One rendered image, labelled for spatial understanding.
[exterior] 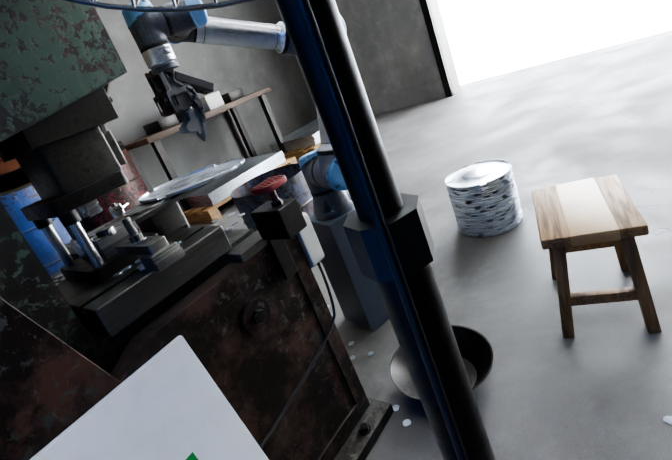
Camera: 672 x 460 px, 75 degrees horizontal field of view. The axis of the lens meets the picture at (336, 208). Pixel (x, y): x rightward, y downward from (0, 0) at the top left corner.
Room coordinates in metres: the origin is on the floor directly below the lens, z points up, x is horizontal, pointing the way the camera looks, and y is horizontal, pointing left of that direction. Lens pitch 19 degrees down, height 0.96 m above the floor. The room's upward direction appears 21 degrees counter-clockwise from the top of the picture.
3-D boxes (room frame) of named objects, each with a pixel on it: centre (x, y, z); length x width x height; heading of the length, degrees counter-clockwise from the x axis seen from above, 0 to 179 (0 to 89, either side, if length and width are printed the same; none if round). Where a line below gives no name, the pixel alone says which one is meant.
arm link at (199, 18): (1.28, 0.19, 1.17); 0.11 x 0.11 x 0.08; 23
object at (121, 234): (0.98, 0.51, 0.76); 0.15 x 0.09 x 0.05; 47
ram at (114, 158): (1.01, 0.48, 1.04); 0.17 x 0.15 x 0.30; 137
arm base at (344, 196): (1.49, 0.01, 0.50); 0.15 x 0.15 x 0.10
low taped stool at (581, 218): (1.10, -0.65, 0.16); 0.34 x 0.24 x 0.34; 153
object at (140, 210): (1.10, 0.39, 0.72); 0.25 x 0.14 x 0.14; 137
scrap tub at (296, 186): (2.27, 0.28, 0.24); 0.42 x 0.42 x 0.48
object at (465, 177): (1.84, -0.64, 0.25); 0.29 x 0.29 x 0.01
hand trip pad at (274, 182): (0.92, 0.11, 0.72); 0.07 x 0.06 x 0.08; 137
